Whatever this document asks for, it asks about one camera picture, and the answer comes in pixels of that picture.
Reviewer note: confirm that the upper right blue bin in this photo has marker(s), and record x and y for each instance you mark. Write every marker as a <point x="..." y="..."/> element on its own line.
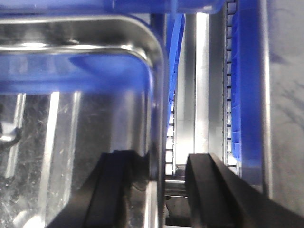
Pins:
<point x="245" y="91"/>

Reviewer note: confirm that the small silver tray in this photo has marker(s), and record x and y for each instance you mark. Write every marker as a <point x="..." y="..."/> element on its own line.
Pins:
<point x="71" y="88"/>

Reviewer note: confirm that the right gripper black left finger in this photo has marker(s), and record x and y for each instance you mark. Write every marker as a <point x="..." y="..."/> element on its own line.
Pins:
<point x="110" y="195"/>

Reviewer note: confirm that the roller track rail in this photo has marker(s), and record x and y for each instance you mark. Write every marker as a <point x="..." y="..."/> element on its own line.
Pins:
<point x="198" y="92"/>

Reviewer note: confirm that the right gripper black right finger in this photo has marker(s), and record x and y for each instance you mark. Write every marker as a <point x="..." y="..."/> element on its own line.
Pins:
<point x="218" y="198"/>

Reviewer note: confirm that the blue bin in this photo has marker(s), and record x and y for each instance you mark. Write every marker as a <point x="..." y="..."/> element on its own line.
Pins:
<point x="245" y="91"/>
<point x="12" y="7"/>

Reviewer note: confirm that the upper left blue bin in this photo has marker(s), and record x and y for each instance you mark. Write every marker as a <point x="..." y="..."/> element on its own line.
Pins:
<point x="12" y="7"/>

